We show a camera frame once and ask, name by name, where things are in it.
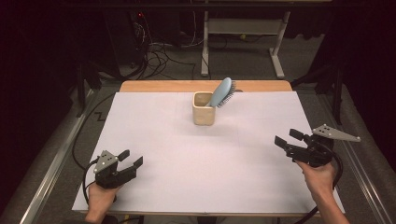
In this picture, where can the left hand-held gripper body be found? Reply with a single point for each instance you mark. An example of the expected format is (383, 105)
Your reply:
(107, 179)

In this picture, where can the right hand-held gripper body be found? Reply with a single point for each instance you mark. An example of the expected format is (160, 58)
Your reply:
(317, 154)

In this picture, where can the light blue hairbrush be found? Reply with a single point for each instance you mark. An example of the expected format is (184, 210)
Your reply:
(221, 90)

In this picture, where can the beige square cup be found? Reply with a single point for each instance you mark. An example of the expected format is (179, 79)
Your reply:
(204, 118)

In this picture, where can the person's left hand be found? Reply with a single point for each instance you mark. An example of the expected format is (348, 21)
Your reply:
(101, 199)

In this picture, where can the person's right hand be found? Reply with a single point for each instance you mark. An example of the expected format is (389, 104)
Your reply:
(319, 179)

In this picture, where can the black metal stand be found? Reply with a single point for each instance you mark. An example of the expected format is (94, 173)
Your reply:
(81, 93)
(337, 99)

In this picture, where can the white paper sheet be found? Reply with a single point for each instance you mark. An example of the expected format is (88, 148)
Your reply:
(218, 161)

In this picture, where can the small yellow-green ball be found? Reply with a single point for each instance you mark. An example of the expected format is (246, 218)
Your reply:
(242, 36)

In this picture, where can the dark computer tower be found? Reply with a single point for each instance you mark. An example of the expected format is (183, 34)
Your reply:
(124, 40)

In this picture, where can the aluminium floor rail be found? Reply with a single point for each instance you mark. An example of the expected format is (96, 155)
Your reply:
(367, 183)
(53, 168)

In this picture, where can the white metal desk frame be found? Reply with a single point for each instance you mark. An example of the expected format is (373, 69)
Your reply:
(243, 26)

